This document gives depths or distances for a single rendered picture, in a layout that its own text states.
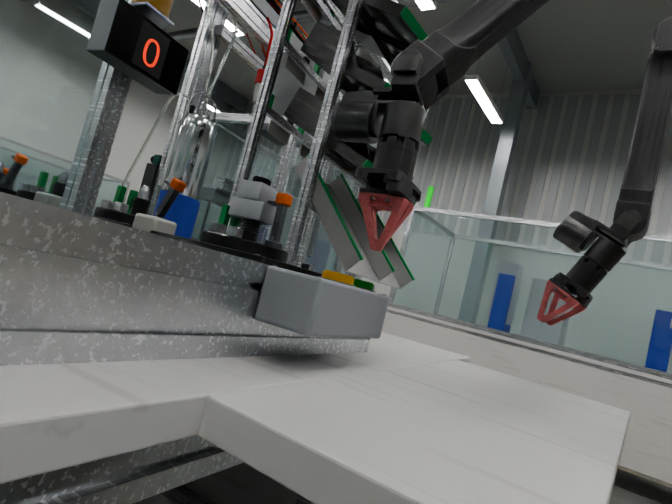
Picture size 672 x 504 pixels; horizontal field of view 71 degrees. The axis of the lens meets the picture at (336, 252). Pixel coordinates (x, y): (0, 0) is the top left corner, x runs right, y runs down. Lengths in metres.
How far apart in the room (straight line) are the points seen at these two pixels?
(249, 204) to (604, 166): 9.07
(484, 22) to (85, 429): 0.66
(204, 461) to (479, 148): 9.96
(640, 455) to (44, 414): 4.39
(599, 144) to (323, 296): 9.43
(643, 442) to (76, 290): 4.35
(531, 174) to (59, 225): 9.57
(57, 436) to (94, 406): 0.02
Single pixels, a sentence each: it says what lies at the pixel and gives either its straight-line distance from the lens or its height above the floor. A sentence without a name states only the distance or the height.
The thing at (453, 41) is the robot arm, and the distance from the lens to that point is 0.72.
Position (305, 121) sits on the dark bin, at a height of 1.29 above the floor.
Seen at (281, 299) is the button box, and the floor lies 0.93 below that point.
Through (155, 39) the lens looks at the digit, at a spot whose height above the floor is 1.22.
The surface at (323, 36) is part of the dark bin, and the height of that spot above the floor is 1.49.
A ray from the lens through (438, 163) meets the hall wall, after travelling 10.44.
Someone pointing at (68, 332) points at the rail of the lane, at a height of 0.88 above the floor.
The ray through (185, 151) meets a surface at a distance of 1.72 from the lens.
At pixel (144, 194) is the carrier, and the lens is 0.94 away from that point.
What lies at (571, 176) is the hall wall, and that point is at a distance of 9.64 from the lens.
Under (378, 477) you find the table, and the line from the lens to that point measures 0.29.
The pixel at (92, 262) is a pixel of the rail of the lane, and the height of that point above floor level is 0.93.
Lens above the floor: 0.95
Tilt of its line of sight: 4 degrees up
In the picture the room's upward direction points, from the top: 14 degrees clockwise
